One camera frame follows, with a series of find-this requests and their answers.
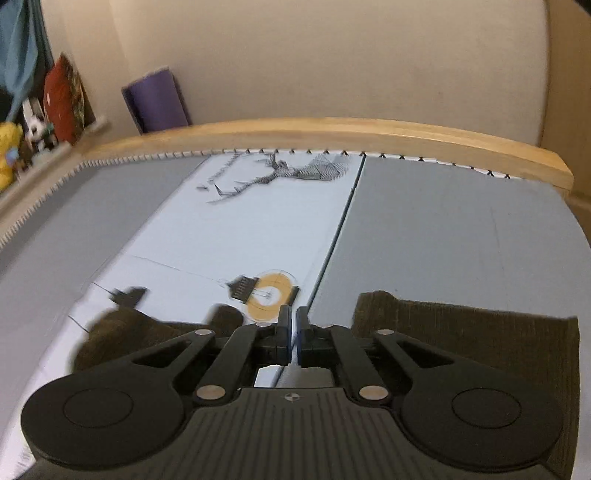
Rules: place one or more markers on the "red stuffed toy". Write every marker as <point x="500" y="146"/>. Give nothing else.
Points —
<point x="65" y="101"/>

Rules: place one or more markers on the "wooden bed frame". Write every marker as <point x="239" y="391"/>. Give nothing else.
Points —
<point x="341" y="135"/>

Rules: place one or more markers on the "black white plush toy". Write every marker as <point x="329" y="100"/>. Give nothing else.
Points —
<point x="39" y="131"/>

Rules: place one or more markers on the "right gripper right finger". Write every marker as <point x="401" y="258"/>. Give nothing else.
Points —
<point x="461" y="413"/>

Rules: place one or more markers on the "grey mattress cover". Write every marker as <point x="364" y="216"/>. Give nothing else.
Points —
<point x="418" y="229"/>

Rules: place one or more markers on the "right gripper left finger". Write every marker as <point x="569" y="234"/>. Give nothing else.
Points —
<point x="135" y="381"/>

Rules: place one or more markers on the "purple rolled mat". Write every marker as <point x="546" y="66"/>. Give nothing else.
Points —
<point x="155" y="102"/>

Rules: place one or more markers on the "teal hanging cloth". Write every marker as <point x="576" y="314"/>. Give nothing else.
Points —
<point x="25" y="55"/>

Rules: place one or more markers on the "dark olive corduroy pants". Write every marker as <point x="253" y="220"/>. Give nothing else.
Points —
<point x="542" y="350"/>

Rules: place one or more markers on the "white printed deer bedsheet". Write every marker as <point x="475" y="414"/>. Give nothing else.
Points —
<point x="242" y="236"/>

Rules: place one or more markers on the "yellow plush toy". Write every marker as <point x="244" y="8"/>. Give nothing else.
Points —
<point x="10" y="140"/>

